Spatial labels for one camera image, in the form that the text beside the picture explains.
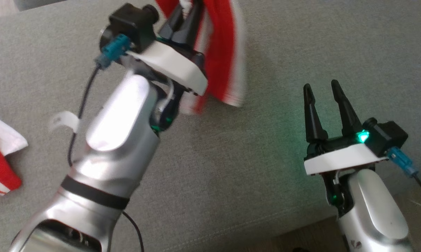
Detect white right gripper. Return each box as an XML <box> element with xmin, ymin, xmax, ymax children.
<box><xmin>303</xmin><ymin>80</ymin><xmax>389</xmax><ymax>176</ymax></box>

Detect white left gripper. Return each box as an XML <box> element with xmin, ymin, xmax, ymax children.
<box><xmin>126</xmin><ymin>0</ymin><xmax>208</xmax><ymax>96</ymax></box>

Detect red garment with white trim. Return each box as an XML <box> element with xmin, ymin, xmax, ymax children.
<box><xmin>156</xmin><ymin>0</ymin><xmax>246</xmax><ymax>115</ymax></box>

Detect red jersey with white sleeves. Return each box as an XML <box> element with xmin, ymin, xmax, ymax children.
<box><xmin>0</xmin><ymin>111</ymin><xmax>29</xmax><ymax>196</ymax></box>

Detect grey sofa seat cushion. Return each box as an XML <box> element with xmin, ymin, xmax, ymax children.
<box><xmin>0</xmin><ymin>0</ymin><xmax>421</xmax><ymax>252</ymax></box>

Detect teal left camera plug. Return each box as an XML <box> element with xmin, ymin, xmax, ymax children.
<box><xmin>95</xmin><ymin>34</ymin><xmax>132</xmax><ymax>69</ymax></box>

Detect teal camera plug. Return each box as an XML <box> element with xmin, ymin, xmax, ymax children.
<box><xmin>387</xmin><ymin>147</ymin><xmax>419</xmax><ymax>177</ymax></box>
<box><xmin>95</xmin><ymin>34</ymin><xmax>132</xmax><ymax>69</ymax></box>

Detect teal right camera plug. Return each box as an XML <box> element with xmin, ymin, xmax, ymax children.
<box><xmin>387</xmin><ymin>147</ymin><xmax>419</xmax><ymax>177</ymax></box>

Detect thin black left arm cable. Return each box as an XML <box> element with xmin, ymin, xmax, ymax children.
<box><xmin>68</xmin><ymin>65</ymin><xmax>144</xmax><ymax>252</ymax></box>

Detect white cable tie strip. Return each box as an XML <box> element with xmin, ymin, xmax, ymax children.
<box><xmin>49</xmin><ymin>111</ymin><xmax>79</xmax><ymax>133</ymax></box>

